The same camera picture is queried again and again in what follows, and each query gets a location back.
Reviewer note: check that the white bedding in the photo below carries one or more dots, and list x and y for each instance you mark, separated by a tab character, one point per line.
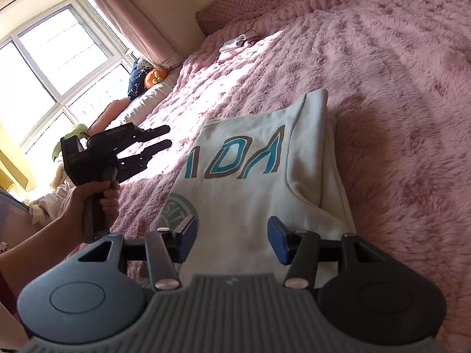
151	97

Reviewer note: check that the white printed shirt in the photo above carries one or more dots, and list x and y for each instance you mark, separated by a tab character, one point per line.
239	209

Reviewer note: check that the white framed window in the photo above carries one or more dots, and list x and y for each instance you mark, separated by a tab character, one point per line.
55	59

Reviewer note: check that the white ruffled fabric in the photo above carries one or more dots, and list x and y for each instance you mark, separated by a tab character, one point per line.
48	195

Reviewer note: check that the pink pillow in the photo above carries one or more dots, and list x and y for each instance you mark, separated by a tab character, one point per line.
112	112

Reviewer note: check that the green plush toy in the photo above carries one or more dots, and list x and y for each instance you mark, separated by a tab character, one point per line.
73	134

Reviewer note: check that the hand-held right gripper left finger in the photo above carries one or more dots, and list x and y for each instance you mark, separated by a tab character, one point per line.
189	241

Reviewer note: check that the small pink white garment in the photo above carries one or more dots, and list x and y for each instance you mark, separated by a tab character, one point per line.
237	46

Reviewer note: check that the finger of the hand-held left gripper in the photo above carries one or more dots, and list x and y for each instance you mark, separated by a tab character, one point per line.
147	134
151	150

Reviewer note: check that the pink curtain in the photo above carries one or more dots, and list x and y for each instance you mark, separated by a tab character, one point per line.
128	18

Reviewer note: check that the navy patterned pillow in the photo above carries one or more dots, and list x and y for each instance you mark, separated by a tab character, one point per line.
137	79

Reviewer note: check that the pink fluffy blanket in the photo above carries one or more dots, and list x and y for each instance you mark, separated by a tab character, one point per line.
386	99

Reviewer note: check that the orange plush toy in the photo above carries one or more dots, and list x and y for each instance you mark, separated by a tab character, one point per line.
154	78

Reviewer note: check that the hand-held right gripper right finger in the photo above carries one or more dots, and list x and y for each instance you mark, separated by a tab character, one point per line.
279	241

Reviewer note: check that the purple quilted headboard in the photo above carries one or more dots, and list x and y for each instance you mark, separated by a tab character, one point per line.
250	3

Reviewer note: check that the person's left hand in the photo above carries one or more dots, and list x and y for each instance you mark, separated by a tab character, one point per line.
79	202

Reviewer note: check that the person's left forearm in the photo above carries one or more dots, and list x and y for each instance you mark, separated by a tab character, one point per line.
33	252

